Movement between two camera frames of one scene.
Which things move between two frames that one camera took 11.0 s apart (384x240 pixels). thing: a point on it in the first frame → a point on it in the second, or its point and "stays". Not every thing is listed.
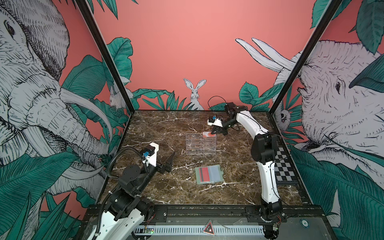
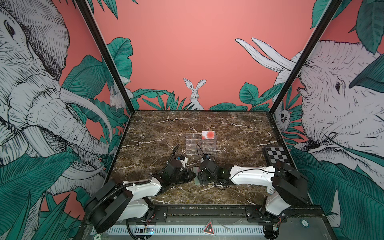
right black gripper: [216, 128] → [202, 177]
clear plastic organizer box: [196, 144] stays
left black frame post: [90, 19] stays
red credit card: [208, 134] stays
